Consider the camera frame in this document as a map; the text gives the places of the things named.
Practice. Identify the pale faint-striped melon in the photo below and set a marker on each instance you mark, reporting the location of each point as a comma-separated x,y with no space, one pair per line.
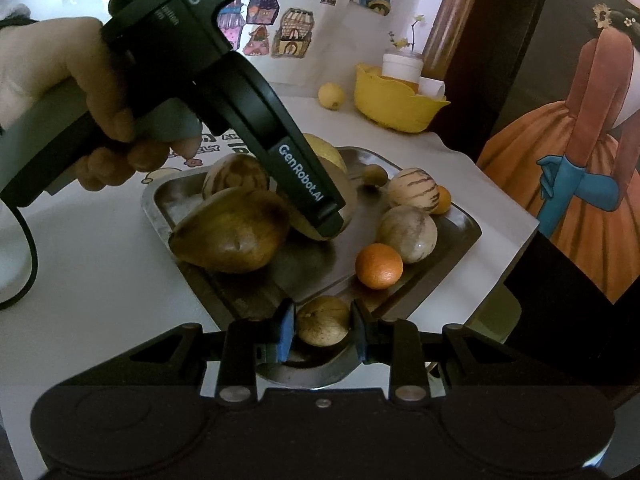
407,235

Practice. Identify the yellow lemon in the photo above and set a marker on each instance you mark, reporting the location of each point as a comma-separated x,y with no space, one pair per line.
331,96

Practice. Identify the white jar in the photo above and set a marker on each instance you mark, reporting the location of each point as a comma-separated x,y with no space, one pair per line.
402,67

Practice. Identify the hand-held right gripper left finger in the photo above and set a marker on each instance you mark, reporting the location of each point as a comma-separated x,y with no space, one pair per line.
286,332

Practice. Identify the wooden door frame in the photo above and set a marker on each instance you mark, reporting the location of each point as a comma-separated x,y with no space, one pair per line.
460,10

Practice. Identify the small orange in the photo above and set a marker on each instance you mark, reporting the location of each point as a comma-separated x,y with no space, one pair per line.
444,200

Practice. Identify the yellow flower twig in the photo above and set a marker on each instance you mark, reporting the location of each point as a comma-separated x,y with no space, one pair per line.
400,42

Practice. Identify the wall poster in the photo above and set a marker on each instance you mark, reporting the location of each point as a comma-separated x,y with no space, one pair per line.
600,135

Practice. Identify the small brown fruit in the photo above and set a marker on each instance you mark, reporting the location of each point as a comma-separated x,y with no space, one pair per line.
375,175

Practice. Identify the metal tray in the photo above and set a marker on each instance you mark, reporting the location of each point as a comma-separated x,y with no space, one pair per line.
310,265

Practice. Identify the houses drawing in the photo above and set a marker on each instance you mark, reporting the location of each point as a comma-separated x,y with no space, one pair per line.
295,30

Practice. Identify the small striped melon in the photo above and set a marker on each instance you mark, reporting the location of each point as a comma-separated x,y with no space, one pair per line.
412,187

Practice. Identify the green mango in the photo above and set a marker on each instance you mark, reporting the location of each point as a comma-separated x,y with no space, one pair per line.
230,232

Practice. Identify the yellow pear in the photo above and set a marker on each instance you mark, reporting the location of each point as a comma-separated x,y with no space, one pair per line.
332,160

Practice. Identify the yellow bowl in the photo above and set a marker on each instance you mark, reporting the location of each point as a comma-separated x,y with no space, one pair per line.
395,110

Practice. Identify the white printed table cloth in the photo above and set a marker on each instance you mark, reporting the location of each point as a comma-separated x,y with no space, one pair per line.
100,285

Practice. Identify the brown round fruit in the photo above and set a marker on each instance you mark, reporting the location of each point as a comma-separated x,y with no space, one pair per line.
322,321

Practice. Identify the white folded paper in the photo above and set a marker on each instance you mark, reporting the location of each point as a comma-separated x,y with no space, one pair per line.
431,88

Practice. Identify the large dark-striped melon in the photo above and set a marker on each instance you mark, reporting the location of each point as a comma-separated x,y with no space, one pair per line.
232,175

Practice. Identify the person's left hand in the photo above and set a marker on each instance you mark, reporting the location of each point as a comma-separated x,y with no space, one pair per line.
50,60

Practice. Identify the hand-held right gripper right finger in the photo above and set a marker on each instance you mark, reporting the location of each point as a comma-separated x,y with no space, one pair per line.
362,332

